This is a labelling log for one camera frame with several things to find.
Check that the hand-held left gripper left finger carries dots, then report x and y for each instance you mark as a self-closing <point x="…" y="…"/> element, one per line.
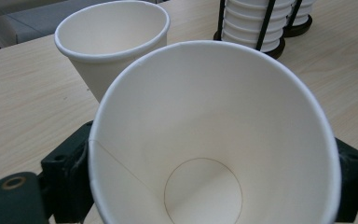
<point x="68" y="174"/>

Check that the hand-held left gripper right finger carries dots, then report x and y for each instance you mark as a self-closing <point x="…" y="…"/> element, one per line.
<point x="354" y="177"/>

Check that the single white paper cup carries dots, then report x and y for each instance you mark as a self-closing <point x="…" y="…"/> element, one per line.
<point x="112" y="28"/>
<point x="199" y="109"/>

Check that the black cup rack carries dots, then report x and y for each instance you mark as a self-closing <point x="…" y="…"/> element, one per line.
<point x="278" y="51"/>

